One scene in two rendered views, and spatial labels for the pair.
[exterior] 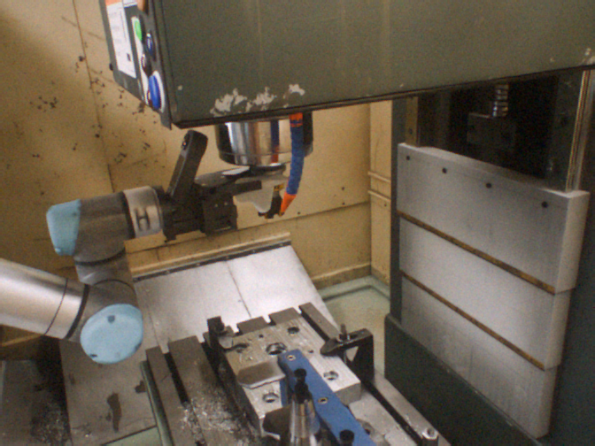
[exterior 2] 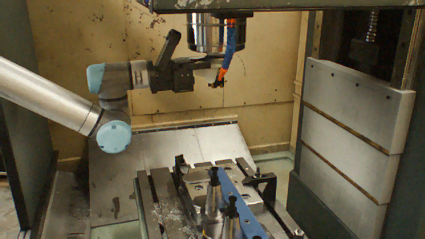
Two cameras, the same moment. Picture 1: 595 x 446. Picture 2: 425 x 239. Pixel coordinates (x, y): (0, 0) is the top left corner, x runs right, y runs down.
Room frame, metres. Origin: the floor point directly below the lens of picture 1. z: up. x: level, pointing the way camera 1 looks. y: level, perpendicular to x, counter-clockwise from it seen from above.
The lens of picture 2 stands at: (-0.12, -0.06, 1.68)
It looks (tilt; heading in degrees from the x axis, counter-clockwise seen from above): 22 degrees down; 7
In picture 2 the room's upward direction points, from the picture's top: straight up
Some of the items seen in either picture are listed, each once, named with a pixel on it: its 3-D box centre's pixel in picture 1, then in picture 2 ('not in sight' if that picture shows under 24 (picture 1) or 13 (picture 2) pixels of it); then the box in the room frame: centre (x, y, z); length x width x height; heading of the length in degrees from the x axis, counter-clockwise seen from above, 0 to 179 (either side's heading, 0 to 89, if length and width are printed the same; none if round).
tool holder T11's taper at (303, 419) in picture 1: (303, 419); (214, 197); (0.50, 0.01, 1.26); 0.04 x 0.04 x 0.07
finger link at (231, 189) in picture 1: (234, 188); (194, 66); (0.79, 0.09, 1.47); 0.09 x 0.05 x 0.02; 100
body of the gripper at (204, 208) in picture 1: (196, 204); (170, 74); (0.80, 0.16, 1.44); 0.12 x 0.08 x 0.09; 113
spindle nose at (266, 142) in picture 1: (263, 118); (216, 26); (0.85, 0.04, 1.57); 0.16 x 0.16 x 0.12
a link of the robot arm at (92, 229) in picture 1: (91, 225); (110, 78); (0.73, 0.31, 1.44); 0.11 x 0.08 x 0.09; 113
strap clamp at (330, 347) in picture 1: (346, 350); (258, 184); (1.03, -0.10, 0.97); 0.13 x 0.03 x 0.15; 113
